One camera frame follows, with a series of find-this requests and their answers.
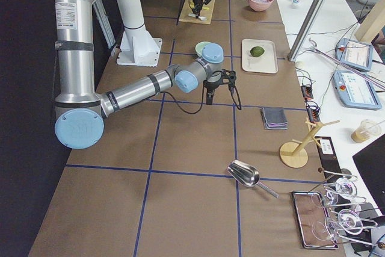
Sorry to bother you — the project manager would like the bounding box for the white plastic spoon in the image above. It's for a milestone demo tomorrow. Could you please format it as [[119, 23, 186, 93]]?
[[188, 13, 207, 21]]

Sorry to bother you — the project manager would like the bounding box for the light green bowl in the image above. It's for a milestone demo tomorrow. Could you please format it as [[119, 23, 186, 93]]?
[[195, 41, 211, 57]]

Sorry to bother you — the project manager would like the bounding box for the metal scoop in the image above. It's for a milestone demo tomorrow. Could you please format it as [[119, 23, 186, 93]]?
[[227, 159, 279, 199]]

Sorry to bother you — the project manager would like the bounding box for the black framed glass tray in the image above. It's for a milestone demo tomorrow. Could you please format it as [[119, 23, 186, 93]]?
[[291, 191, 339, 250]]

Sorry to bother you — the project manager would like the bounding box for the far teach pendant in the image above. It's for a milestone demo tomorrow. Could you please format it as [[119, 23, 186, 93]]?
[[336, 38, 374, 72]]

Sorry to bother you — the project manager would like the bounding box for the near teach pendant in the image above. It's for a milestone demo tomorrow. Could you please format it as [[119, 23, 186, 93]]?
[[333, 70, 382, 110]]

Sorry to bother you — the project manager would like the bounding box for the bamboo cutting board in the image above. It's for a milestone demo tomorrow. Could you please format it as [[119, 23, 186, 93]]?
[[179, 0, 215, 25]]

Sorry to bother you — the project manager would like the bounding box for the grey folded cloth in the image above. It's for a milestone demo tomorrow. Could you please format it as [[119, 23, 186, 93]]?
[[260, 107, 288, 130]]

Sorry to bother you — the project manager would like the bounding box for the cream rabbit tray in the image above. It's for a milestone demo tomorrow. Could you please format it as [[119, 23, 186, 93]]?
[[242, 39, 278, 74]]

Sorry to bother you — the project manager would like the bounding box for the wooden mug tree stand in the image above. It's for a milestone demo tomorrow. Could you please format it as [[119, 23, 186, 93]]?
[[279, 118, 339, 169]]

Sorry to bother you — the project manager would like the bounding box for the wine glass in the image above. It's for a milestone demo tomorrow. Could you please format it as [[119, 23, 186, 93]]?
[[319, 177, 366, 208], [311, 209, 378, 241]]

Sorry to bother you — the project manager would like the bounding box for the green avocado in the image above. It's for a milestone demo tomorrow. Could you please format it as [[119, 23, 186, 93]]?
[[250, 46, 265, 58]]

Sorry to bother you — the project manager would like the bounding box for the iced coffee plastic cup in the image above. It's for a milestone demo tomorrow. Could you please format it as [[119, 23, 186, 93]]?
[[351, 119, 382, 143]]

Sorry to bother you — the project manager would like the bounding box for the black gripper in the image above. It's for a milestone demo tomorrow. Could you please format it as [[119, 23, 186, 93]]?
[[203, 69, 236, 105], [192, 0, 212, 19]]

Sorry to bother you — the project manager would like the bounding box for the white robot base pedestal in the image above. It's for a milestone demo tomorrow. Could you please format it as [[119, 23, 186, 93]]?
[[117, 0, 162, 67]]

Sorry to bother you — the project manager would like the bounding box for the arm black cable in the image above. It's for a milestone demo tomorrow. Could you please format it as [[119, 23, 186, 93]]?
[[156, 84, 242, 116]]

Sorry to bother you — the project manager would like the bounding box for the aluminium frame post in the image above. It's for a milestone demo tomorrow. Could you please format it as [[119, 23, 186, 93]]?
[[288, 0, 325, 61]]

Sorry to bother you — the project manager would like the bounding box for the teach pendant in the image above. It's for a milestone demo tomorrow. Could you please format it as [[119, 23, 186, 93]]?
[[336, 38, 374, 72], [333, 70, 382, 110]]

